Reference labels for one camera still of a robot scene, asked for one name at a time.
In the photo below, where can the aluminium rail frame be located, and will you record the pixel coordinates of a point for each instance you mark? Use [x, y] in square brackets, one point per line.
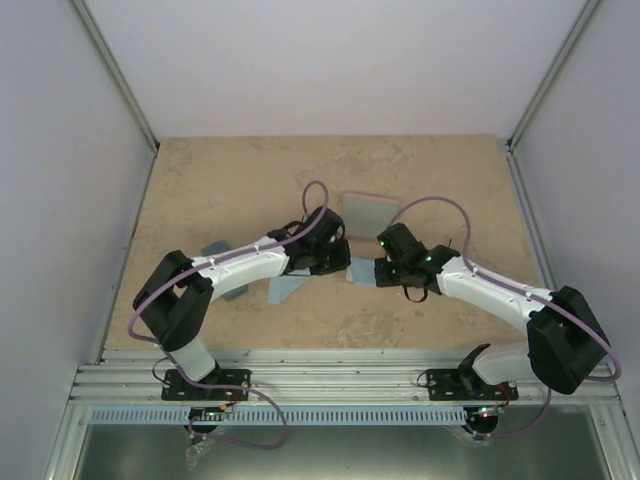
[332, 343]

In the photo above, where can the left corner aluminium post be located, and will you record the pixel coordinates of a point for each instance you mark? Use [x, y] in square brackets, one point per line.
[97, 39]

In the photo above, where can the corner aluminium post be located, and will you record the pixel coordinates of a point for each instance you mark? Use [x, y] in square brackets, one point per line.
[569, 45]
[97, 39]

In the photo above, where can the pink glasses case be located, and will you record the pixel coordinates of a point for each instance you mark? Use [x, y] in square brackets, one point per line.
[366, 216]

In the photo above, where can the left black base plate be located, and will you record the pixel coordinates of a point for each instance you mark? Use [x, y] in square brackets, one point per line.
[225, 385]

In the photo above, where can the light blue cleaning cloth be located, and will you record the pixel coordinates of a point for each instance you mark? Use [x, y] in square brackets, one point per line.
[361, 272]

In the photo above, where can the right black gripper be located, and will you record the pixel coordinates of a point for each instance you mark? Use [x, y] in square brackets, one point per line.
[383, 279]

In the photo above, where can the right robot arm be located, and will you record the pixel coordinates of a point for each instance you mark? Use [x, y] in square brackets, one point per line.
[564, 341]

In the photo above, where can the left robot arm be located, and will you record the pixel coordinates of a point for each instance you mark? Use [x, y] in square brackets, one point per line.
[175, 299]

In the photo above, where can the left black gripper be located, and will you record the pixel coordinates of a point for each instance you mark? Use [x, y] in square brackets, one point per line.
[342, 261]

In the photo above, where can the right corner aluminium post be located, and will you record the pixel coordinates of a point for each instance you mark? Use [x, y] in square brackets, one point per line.
[569, 45]

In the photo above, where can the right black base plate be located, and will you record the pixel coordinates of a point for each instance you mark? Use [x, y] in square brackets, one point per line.
[452, 385]

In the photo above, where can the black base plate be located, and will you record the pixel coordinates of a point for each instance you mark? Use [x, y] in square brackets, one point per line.
[225, 385]
[452, 385]

